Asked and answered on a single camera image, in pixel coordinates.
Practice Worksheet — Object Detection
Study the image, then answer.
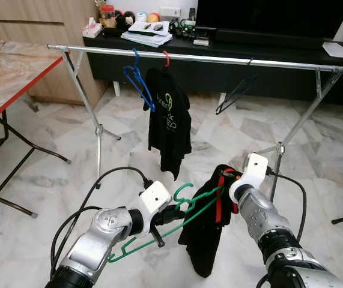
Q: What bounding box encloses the green plastic hanger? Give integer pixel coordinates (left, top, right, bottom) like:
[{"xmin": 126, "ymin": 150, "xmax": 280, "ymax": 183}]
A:
[{"xmin": 107, "ymin": 182, "xmax": 227, "ymax": 263}]

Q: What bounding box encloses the black garment with red trim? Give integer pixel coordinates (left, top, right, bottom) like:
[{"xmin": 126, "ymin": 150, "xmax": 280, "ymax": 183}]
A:
[{"xmin": 177, "ymin": 163, "xmax": 239, "ymax": 278}]

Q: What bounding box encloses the black plastic hanger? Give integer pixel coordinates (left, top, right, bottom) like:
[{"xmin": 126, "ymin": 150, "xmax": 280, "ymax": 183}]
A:
[{"xmin": 215, "ymin": 57, "xmax": 259, "ymax": 116}]

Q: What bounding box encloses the blue plastic hanger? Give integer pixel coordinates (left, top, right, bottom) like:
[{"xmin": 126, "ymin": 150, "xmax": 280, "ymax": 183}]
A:
[{"xmin": 122, "ymin": 48, "xmax": 157, "ymax": 113}]

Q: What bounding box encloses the black t-shirt with green print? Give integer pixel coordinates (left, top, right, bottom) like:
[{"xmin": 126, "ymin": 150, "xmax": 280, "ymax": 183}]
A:
[{"xmin": 144, "ymin": 66, "xmax": 193, "ymax": 181}]

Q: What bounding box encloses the black television console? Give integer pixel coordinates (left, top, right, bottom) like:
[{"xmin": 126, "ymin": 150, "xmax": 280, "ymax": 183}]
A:
[{"xmin": 82, "ymin": 33, "xmax": 343, "ymax": 109}]

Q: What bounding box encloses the silver metal clothes rack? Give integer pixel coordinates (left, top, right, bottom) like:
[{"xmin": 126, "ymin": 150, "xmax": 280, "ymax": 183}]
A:
[{"xmin": 47, "ymin": 43, "xmax": 343, "ymax": 202}]

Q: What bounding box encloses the stack of papers and books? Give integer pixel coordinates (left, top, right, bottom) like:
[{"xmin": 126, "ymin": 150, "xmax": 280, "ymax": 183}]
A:
[{"xmin": 121, "ymin": 21, "xmax": 173, "ymax": 49}]

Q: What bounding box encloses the black soundbar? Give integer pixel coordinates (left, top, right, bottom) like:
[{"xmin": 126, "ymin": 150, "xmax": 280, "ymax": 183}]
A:
[{"xmin": 213, "ymin": 29, "xmax": 340, "ymax": 52}]

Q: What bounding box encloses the pink white tissue box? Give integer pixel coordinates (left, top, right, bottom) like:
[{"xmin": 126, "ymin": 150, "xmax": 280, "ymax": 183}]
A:
[{"xmin": 81, "ymin": 17, "xmax": 103, "ymax": 38}]

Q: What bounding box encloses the glass jar with red lid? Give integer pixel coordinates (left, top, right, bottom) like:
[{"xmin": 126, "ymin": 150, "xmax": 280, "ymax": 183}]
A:
[{"xmin": 99, "ymin": 5, "xmax": 117, "ymax": 29}]

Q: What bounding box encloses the black flat television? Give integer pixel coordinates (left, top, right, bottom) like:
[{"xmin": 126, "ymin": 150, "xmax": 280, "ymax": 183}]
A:
[{"xmin": 196, "ymin": 0, "xmax": 343, "ymax": 38}]

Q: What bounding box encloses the marble table with red edge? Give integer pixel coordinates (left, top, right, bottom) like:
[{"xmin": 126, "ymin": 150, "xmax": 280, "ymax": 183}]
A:
[{"xmin": 0, "ymin": 37, "xmax": 73, "ymax": 218}]

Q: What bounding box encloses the white paper sheet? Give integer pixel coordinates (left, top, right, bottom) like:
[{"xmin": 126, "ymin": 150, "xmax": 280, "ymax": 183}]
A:
[{"xmin": 323, "ymin": 41, "xmax": 343, "ymax": 59}]

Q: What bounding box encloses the light wooden cabinet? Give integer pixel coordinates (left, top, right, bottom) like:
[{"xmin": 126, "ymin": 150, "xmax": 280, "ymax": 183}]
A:
[{"xmin": 0, "ymin": 0, "xmax": 109, "ymax": 106}]

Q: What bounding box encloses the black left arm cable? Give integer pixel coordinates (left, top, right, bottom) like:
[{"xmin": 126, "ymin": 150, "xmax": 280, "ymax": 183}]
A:
[{"xmin": 50, "ymin": 166, "xmax": 154, "ymax": 283}]

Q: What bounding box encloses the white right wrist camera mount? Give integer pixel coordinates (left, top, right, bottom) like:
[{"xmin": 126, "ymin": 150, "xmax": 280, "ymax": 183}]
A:
[{"xmin": 228, "ymin": 154, "xmax": 270, "ymax": 203}]

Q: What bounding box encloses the white wall power socket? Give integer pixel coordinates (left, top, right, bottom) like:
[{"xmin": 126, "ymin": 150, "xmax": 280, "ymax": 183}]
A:
[{"xmin": 159, "ymin": 6, "xmax": 182, "ymax": 17}]

